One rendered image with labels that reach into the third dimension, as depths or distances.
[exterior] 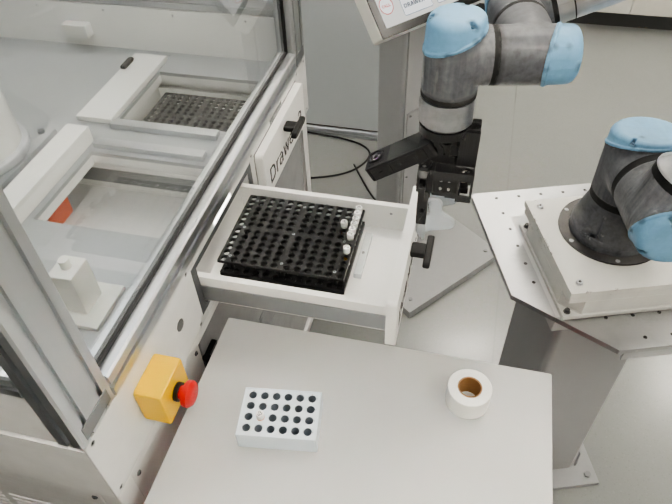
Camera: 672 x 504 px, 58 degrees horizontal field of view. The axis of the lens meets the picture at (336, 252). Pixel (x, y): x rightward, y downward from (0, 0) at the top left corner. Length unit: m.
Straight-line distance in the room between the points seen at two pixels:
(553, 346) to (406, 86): 0.88
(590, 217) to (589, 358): 0.35
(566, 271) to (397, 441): 0.43
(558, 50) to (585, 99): 2.50
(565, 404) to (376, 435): 0.67
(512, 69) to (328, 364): 0.57
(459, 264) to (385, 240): 1.11
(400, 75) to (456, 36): 1.06
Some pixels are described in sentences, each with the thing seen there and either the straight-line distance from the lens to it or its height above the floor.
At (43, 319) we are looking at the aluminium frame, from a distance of 0.72.
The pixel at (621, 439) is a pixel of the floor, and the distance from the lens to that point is 2.01.
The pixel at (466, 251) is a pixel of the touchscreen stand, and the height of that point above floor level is 0.03.
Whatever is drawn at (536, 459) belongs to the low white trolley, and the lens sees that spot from 1.02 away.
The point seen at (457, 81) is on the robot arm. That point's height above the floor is 1.25.
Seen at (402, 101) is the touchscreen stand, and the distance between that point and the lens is 1.88.
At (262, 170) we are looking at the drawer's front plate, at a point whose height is 0.89.
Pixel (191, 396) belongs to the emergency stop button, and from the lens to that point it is 0.93.
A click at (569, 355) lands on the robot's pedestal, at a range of 1.39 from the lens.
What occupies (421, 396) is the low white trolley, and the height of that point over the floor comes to 0.76.
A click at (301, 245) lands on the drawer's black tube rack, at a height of 0.90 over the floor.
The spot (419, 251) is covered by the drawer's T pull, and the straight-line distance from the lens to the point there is 1.04.
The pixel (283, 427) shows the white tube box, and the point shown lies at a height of 0.79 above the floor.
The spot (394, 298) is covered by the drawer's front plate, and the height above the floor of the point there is 0.93.
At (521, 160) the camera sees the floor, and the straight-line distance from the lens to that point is 2.82.
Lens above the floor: 1.65
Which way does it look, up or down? 45 degrees down
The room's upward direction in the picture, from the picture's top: 3 degrees counter-clockwise
